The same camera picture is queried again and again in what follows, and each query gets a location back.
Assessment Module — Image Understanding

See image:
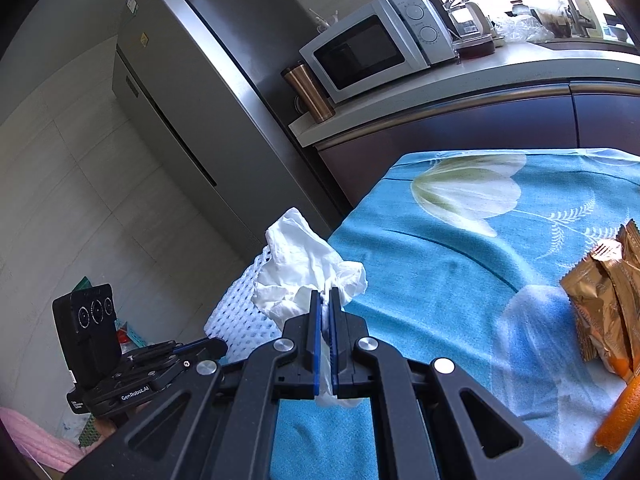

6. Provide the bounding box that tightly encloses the glass jar with dark contents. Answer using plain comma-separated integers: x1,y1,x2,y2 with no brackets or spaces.
537,2,576,39

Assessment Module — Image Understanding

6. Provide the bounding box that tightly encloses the steel sink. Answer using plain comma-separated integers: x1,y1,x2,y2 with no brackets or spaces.
537,35,640,54

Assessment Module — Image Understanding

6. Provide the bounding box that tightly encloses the copper travel tumbler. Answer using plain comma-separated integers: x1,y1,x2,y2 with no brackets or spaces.
281,60,335,123

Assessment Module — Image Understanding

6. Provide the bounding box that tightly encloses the white pump soap bottle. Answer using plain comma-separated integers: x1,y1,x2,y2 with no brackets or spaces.
567,0,608,39

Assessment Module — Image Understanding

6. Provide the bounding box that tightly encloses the blue floral tablecloth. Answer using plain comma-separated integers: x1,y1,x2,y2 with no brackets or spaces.
270,147,640,480

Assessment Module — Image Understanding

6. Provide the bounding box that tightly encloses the clear plastic bag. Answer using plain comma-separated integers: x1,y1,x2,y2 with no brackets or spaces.
492,5,556,44

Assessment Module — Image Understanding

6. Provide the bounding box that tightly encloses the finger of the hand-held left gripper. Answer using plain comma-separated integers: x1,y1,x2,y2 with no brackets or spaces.
172,337,229,362

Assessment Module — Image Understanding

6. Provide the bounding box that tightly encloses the grey refrigerator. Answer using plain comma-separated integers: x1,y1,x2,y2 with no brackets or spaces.
112,0,351,266

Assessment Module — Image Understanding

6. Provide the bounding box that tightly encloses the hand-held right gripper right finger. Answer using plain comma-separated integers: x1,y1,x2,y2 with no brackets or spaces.
327,287,586,480

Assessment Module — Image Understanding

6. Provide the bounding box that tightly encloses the brown foil snack wrapper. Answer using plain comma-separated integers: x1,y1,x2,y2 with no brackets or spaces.
597,220,640,376
560,242,632,364

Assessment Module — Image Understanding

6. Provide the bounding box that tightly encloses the kitchen base cabinet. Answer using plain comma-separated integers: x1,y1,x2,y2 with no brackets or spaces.
315,82,640,211

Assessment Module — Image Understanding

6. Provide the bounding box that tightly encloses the dark red lidded container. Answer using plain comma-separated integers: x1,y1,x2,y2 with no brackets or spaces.
456,32,496,59

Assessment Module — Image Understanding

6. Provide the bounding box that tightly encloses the white tissue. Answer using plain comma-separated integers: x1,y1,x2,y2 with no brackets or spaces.
251,208,369,409

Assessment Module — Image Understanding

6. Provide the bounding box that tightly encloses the white microwave oven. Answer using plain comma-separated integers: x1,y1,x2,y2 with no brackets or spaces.
299,0,458,106

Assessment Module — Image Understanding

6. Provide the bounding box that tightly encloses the white ornament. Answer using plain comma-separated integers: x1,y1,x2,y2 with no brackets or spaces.
307,7,341,31

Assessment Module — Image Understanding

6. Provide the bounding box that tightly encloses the orange peel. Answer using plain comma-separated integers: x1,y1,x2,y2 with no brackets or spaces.
595,357,640,454

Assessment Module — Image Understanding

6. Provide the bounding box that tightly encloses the glass jug with lid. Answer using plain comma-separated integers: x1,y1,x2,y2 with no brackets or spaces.
442,0,496,41

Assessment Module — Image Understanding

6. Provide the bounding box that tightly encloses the pink cloth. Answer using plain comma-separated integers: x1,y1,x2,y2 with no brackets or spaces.
0,406,87,474

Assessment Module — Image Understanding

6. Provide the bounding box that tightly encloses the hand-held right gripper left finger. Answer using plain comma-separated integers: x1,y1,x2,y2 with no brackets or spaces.
65,290,323,480

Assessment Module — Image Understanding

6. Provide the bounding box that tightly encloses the white foam fruit net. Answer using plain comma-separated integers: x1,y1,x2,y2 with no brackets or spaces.
204,249,282,362

